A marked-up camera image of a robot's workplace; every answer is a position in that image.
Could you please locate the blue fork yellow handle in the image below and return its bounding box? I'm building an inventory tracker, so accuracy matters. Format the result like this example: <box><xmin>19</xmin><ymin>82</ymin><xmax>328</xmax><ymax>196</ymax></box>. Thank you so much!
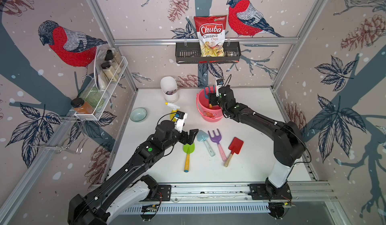
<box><xmin>204</xmin><ymin>85</ymin><xmax>216</xmax><ymax>109</ymax></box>

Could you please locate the light blue trowel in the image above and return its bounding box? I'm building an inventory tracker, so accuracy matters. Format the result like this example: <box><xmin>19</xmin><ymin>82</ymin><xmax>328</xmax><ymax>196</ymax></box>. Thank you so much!
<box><xmin>196</xmin><ymin>130</ymin><xmax>215</xmax><ymax>157</ymax></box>

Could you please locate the pink plastic bucket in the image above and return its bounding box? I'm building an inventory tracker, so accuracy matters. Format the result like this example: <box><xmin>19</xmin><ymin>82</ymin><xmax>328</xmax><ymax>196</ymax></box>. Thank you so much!
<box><xmin>196</xmin><ymin>89</ymin><xmax>224</xmax><ymax>122</ymax></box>

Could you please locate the green trowel yellow handle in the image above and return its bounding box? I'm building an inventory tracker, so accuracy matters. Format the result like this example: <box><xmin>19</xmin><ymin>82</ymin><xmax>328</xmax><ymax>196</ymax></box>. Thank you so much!
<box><xmin>183</xmin><ymin>143</ymin><xmax>195</xmax><ymax>173</ymax></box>

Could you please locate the purple fork pink handle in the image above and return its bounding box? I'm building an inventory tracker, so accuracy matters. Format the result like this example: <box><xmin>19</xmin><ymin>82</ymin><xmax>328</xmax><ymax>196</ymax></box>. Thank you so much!
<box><xmin>208</xmin><ymin>129</ymin><xmax>227</xmax><ymax>162</ymax></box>

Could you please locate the yellow spray bottle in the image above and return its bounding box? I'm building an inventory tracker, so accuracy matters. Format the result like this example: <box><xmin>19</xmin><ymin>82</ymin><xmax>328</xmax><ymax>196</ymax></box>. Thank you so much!
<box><xmin>165</xmin><ymin>102</ymin><xmax>180</xmax><ymax>122</ymax></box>

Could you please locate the red spade wooden handle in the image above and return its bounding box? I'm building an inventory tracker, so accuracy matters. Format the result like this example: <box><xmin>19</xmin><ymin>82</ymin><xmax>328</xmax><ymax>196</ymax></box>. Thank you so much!
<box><xmin>224</xmin><ymin>137</ymin><xmax>244</xmax><ymax>167</ymax></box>

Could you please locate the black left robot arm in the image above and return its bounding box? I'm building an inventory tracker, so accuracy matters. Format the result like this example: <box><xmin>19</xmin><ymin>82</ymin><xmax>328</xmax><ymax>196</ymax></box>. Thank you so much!
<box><xmin>67</xmin><ymin>120</ymin><xmax>199</xmax><ymax>225</ymax></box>

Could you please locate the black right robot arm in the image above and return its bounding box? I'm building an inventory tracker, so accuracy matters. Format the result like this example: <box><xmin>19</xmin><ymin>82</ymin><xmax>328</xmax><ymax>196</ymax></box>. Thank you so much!
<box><xmin>208</xmin><ymin>85</ymin><xmax>306</xmax><ymax>190</ymax></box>

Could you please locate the light green bowl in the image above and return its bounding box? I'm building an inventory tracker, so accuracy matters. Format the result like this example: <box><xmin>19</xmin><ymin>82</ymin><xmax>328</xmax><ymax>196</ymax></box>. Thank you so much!
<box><xmin>129</xmin><ymin>107</ymin><xmax>147</xmax><ymax>122</ymax></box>

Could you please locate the white paper cup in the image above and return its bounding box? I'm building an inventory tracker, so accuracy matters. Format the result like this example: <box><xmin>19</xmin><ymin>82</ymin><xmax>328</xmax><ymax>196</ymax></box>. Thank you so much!
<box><xmin>160</xmin><ymin>76</ymin><xmax>179</xmax><ymax>103</ymax></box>

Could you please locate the red cassava chips bag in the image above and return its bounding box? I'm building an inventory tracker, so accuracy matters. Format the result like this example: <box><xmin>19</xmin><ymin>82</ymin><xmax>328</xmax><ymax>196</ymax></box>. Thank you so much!
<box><xmin>194</xmin><ymin>15</ymin><xmax>227</xmax><ymax>57</ymax></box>

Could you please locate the beige bottle black cap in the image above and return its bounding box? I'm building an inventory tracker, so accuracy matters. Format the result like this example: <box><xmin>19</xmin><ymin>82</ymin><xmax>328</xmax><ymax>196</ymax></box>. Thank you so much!
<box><xmin>101</xmin><ymin>62</ymin><xmax>119</xmax><ymax>82</ymax></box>
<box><xmin>105</xmin><ymin>50</ymin><xmax>122</xmax><ymax>74</ymax></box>

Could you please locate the orange jar black lid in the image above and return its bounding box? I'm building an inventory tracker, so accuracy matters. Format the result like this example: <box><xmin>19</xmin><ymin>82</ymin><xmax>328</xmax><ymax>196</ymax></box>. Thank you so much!
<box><xmin>70</xmin><ymin>98</ymin><xmax>94</xmax><ymax>114</ymax></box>

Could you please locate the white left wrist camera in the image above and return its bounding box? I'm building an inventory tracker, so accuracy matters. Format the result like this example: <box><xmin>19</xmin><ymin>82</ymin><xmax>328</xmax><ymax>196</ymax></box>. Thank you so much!
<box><xmin>175</xmin><ymin>111</ymin><xmax>188</xmax><ymax>133</ymax></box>

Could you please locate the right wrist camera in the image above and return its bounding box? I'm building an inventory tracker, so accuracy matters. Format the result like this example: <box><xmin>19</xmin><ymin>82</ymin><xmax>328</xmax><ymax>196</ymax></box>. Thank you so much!
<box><xmin>215</xmin><ymin>78</ymin><xmax>224</xmax><ymax>97</ymax></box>

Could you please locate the black wall basket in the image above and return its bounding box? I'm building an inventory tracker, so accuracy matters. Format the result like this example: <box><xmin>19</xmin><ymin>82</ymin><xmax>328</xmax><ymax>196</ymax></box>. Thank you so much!
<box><xmin>176</xmin><ymin>42</ymin><xmax>241</xmax><ymax>64</ymax></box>

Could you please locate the white wire wall shelf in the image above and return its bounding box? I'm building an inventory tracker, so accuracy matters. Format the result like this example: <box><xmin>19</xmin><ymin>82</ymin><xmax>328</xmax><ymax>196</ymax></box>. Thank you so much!
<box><xmin>75</xmin><ymin>45</ymin><xmax>128</xmax><ymax>121</ymax></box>

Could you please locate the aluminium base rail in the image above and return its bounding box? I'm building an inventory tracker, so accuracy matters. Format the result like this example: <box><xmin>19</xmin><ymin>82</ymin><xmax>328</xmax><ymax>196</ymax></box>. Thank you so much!
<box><xmin>84</xmin><ymin>181</ymin><xmax>335</xmax><ymax>217</ymax></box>

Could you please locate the metal wire rack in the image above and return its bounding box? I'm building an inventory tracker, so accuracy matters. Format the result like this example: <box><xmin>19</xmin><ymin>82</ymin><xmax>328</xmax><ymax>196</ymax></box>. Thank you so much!
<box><xmin>28</xmin><ymin>117</ymin><xmax>89</xmax><ymax>155</ymax></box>

